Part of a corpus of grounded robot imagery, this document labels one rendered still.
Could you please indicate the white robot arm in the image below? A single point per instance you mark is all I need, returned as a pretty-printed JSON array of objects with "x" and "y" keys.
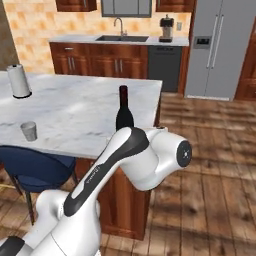
[{"x": 83, "y": 206}]

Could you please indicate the dark sink basin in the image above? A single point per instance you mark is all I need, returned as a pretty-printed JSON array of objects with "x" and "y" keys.
[{"x": 122, "y": 38}]

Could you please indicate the white wall socket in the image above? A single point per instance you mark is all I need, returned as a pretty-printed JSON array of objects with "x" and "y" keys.
[{"x": 179, "y": 26}]

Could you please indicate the wooden wall cupboard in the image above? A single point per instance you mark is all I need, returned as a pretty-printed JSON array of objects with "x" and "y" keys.
[
  {"x": 175, "y": 5},
  {"x": 76, "y": 5}
]

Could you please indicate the tall wooden cupboard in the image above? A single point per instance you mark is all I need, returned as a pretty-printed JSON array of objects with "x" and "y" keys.
[{"x": 247, "y": 63}]

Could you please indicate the silver tap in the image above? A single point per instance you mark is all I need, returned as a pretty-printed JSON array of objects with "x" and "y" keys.
[{"x": 119, "y": 26}]

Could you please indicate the white paper towel roll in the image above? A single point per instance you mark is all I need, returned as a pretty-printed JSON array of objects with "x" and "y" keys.
[{"x": 18, "y": 81}]

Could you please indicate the dark wine bottle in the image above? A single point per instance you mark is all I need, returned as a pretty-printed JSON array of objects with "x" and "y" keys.
[{"x": 124, "y": 113}]

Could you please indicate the wooden base cupboard run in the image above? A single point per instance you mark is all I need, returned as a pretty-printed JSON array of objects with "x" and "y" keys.
[{"x": 100, "y": 60}]

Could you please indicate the blue chair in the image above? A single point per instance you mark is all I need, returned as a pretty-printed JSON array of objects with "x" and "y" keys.
[{"x": 36, "y": 168}]

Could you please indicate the dark grey dishwasher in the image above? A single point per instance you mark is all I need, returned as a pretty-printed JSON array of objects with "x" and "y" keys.
[{"x": 164, "y": 66}]

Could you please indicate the wooden island counter base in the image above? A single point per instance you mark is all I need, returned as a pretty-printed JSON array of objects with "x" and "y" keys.
[{"x": 123, "y": 203}]

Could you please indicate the stainless steel fridge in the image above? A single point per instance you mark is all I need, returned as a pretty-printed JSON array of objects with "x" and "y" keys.
[{"x": 220, "y": 50}]

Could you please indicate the clear glass cup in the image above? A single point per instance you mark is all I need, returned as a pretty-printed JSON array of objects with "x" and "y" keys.
[{"x": 29, "y": 130}]

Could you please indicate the black coffee machine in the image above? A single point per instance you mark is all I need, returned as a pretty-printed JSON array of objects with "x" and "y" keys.
[{"x": 166, "y": 29}]

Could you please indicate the grey framed window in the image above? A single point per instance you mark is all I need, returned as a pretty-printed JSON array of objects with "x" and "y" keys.
[{"x": 126, "y": 8}]

